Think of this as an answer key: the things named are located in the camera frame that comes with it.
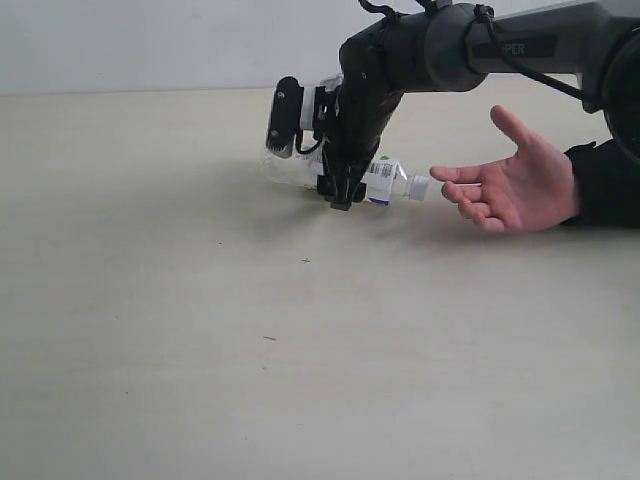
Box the clear bottle white label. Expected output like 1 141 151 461
260 151 429 205

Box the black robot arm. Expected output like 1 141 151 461
323 1 639 211

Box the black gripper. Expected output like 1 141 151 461
314 74 403 211

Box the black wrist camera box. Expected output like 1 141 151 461
265 76 304 158

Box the person's bare open hand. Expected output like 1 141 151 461
429 105 580 234

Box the black sleeved forearm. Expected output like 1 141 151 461
561 139 639 229

